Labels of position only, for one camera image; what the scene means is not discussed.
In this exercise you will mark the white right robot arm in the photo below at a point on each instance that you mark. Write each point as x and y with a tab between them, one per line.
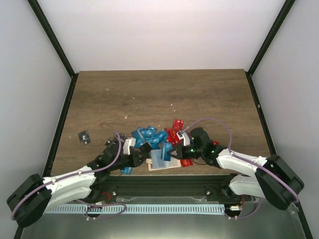
270	177

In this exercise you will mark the red card by holder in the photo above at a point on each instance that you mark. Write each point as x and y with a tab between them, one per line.
186	162

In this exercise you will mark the light blue slotted cable duct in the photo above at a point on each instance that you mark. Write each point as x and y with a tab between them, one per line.
210	209

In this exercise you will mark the blue vip card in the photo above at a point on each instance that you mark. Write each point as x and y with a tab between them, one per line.
159	137
166	147
140	135

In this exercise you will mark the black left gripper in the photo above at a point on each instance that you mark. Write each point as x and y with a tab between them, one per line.
136	160

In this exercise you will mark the lone black VIP card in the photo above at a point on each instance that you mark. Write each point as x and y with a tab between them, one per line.
84	137

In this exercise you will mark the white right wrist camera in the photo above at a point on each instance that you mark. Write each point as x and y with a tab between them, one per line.
184	138

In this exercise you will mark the black frame post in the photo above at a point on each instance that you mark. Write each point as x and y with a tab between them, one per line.
40	15
280	18

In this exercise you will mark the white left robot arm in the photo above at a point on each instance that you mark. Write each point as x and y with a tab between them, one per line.
37	195

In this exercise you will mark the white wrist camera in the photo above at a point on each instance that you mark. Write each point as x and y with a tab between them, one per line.
184	138
128	144

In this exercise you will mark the red VIP card top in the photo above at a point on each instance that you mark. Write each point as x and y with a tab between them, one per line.
177	125

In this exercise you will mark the red VIP card long diagonal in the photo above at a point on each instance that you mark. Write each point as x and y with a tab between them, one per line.
172	136

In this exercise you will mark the black frame post right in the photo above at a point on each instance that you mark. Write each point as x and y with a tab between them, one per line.
280	18

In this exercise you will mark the black frame post left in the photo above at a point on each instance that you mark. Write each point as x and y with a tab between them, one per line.
40	15

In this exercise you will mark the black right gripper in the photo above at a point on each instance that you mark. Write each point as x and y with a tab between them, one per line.
181	154

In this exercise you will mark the blue card top with chip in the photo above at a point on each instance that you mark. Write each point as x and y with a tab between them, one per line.
150	131

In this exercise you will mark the blue striped card front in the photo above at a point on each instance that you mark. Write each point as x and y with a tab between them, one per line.
127	170

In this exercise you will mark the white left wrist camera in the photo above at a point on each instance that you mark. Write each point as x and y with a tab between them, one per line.
128	144

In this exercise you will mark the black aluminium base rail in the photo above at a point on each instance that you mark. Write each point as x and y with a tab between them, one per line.
210	187

